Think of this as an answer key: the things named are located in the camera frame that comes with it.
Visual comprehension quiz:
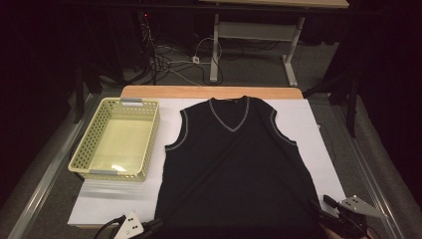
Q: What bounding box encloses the white table mat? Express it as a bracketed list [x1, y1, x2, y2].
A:
[67, 98, 347, 228]

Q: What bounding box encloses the black stand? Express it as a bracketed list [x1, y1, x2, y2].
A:
[302, 64, 362, 138]
[71, 59, 104, 124]

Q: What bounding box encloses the black knit vest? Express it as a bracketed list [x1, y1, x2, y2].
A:
[153, 95, 327, 239]

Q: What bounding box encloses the pale yellow plastic basket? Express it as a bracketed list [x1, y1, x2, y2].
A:
[68, 97, 161, 182]

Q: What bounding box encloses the white-legged desk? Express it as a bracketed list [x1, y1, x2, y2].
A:
[198, 0, 350, 88]

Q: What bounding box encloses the bundle of floor cables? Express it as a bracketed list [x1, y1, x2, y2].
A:
[137, 11, 282, 88]

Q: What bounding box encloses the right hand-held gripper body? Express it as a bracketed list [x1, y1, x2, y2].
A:
[317, 195, 387, 239]

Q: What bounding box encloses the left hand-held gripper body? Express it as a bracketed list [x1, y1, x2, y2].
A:
[113, 209, 160, 239]

